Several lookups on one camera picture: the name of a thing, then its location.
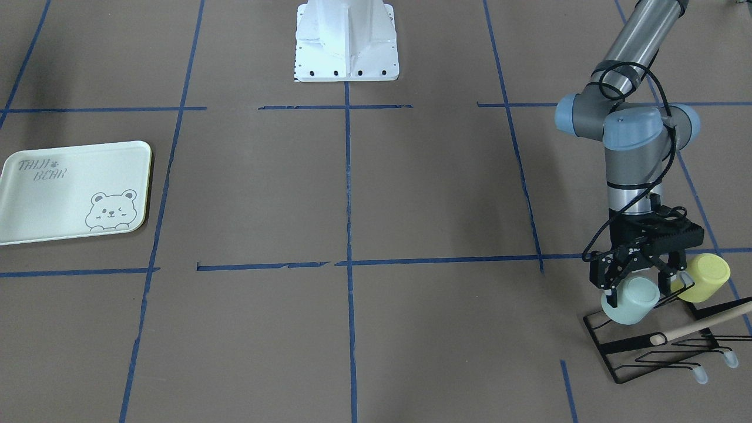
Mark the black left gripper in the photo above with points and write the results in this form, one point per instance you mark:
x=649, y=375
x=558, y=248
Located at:
x=633, y=253

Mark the pale green cup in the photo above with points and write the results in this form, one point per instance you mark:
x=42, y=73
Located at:
x=636, y=297

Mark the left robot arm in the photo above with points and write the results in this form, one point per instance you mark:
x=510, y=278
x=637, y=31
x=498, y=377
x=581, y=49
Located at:
x=624, y=107

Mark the yellow cup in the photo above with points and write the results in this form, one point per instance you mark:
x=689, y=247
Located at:
x=708, y=271

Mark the cream bear tray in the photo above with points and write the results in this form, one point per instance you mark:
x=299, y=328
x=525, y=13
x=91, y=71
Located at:
x=73, y=192

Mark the black wire cup rack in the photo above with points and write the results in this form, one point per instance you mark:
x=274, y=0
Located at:
x=673, y=337

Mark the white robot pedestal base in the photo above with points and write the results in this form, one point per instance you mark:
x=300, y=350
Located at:
x=346, y=41

